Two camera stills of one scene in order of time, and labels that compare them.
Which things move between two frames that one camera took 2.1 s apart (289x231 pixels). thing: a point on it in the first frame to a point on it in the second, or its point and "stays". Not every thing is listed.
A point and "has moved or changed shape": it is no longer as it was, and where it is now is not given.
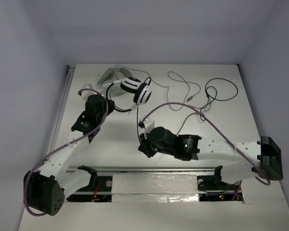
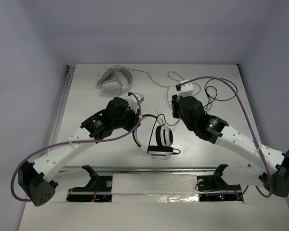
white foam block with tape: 155,187 stays
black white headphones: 141,88 has moved or changed shape
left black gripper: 108,104 to 132,118
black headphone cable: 198,112 has moved or changed shape
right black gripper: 144,146 to 175,103
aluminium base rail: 106,170 stays
